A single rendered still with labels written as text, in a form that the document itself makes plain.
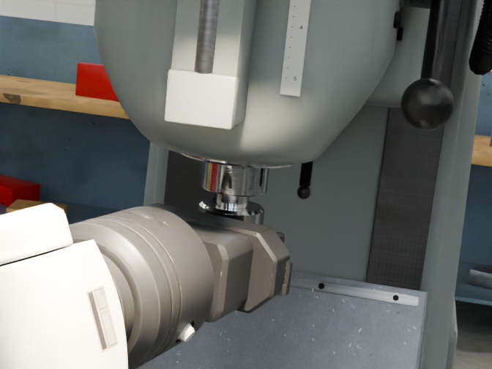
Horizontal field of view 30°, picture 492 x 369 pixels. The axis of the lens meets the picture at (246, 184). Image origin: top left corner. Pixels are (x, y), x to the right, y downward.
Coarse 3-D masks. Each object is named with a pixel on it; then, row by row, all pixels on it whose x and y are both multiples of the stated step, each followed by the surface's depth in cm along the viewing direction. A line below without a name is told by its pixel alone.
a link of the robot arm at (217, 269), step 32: (160, 224) 53; (192, 224) 60; (224, 224) 60; (256, 224) 61; (192, 256) 53; (224, 256) 56; (256, 256) 59; (288, 256) 61; (192, 288) 52; (224, 288) 56; (256, 288) 60; (288, 288) 61; (192, 320) 53
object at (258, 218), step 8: (208, 200) 66; (216, 200) 66; (200, 208) 65; (208, 208) 64; (216, 208) 64; (224, 208) 64; (232, 208) 64; (240, 208) 65; (248, 208) 65; (256, 208) 65; (224, 216) 63; (232, 216) 63; (240, 216) 64; (248, 216) 64; (256, 216) 64
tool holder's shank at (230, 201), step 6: (222, 198) 65; (228, 198) 64; (234, 198) 64; (240, 198) 65; (246, 198) 65; (222, 204) 65; (228, 204) 65; (234, 204) 65; (240, 204) 65; (246, 204) 65
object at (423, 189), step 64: (448, 64) 97; (384, 128) 100; (448, 128) 98; (192, 192) 105; (320, 192) 102; (384, 192) 100; (448, 192) 100; (320, 256) 103; (384, 256) 102; (448, 256) 103; (448, 320) 106
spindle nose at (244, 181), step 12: (204, 168) 64; (216, 168) 63; (228, 168) 63; (240, 168) 63; (252, 168) 63; (264, 168) 64; (204, 180) 64; (216, 180) 63; (228, 180) 63; (240, 180) 63; (252, 180) 63; (264, 180) 64; (216, 192) 63; (228, 192) 63; (240, 192) 63; (252, 192) 63; (264, 192) 64
